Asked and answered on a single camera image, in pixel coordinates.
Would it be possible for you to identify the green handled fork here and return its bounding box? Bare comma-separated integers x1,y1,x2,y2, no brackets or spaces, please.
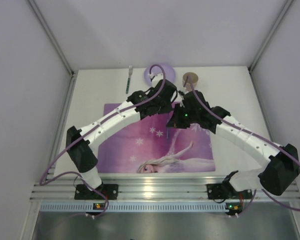
125,65,133,94

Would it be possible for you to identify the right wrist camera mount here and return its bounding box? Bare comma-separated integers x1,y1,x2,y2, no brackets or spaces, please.
178,87,188,97

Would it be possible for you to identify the purple Frozen placemat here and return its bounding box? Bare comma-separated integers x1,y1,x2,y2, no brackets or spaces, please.
97,114,216,174

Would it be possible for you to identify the aluminium mounting rail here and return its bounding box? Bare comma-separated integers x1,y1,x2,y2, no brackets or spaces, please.
29,176,300,201

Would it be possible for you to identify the slotted cable duct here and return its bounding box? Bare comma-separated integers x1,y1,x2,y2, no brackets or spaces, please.
40,201,242,213

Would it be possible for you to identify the aluminium frame post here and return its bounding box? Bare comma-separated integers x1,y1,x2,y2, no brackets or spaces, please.
248,0,295,74
25,0,75,77

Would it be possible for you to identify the beige paper cup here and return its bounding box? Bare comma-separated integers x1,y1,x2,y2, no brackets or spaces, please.
182,72,199,92

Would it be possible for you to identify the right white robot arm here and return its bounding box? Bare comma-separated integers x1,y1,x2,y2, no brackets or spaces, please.
166,90,300,197

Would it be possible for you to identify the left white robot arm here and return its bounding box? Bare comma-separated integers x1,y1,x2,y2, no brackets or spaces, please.
66,79,177,199

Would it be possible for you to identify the right aluminium frame post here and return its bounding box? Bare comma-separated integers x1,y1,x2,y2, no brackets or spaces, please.
248,0,295,74

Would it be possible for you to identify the left aluminium frame post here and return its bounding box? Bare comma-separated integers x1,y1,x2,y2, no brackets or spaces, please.
25,0,75,77

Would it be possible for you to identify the lilac plastic plate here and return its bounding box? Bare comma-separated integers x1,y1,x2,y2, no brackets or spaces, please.
143,63,176,86

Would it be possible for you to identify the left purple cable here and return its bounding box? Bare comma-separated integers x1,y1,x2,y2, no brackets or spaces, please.
39,64,167,223

